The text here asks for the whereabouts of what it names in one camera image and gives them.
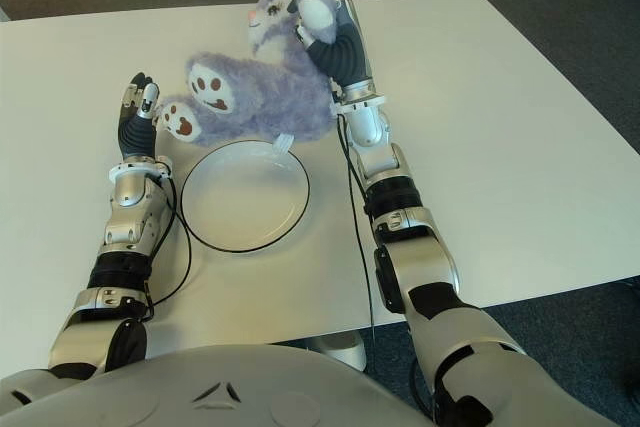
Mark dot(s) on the white plate black rim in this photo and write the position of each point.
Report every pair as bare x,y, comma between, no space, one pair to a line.
245,207

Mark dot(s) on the grey robot torso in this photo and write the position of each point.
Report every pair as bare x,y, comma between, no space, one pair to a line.
300,387

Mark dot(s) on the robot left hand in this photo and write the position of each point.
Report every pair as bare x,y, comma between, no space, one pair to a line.
134,134

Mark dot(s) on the grey table base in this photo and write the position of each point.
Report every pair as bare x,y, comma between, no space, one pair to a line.
340,347

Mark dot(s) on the robot left arm silver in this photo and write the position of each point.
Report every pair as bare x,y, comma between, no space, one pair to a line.
125,217

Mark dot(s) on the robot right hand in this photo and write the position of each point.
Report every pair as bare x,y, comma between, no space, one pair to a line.
347,59

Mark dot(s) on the robot right arm silver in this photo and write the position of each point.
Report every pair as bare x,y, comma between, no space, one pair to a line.
420,267

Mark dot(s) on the purple plush bunny doll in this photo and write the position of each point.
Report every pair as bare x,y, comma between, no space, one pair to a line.
280,92

